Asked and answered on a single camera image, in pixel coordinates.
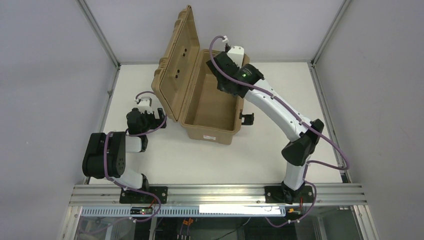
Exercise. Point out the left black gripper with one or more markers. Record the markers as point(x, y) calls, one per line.
point(154, 118)

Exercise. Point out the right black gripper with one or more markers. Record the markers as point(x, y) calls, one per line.
point(224, 81)

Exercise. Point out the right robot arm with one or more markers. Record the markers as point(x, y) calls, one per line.
point(249, 83)

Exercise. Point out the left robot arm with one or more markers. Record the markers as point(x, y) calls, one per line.
point(105, 155)

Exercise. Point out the tan plastic toolbox bin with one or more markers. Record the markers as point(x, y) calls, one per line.
point(187, 88)

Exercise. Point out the lower black toolbox latch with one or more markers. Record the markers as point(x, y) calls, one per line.
point(246, 119)

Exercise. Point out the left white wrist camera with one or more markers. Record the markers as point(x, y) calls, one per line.
point(144, 104)

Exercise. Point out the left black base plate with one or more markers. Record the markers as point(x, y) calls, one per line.
point(132, 197)

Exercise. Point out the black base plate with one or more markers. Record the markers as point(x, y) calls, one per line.
point(275, 196)
point(132, 197)

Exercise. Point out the aluminium mounting rail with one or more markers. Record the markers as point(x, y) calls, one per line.
point(326, 194)

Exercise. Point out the perforated cable tray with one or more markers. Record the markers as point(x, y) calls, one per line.
point(208, 210)

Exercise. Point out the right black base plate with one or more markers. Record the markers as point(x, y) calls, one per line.
point(275, 196)

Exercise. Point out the left aluminium frame post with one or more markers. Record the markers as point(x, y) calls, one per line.
point(101, 37)

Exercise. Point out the aluminium frame post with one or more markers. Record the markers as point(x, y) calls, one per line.
point(313, 69)
point(101, 37)

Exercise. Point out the right aluminium frame post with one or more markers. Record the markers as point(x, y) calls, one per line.
point(313, 69)

